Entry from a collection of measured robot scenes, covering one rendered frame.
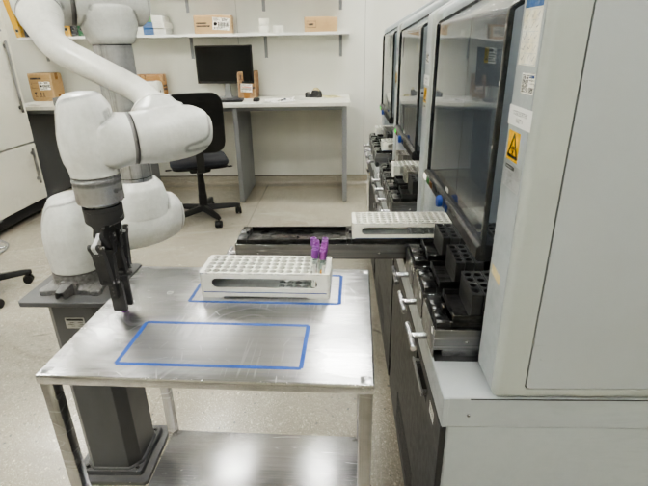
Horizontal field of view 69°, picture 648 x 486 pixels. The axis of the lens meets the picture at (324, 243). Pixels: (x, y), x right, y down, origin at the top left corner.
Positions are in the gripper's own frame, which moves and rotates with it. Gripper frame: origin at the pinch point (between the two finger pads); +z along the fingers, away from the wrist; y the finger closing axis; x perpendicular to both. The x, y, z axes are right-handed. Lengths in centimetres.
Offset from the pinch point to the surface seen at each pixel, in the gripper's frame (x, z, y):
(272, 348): -34.8, 4.7, -12.6
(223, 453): -13, 58, 12
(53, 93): 237, -13, 365
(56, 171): 250, 61, 360
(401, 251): -64, 9, 43
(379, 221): -57, 1, 46
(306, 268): -39.1, -1.0, 10.6
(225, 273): -21.2, -1.6, 6.7
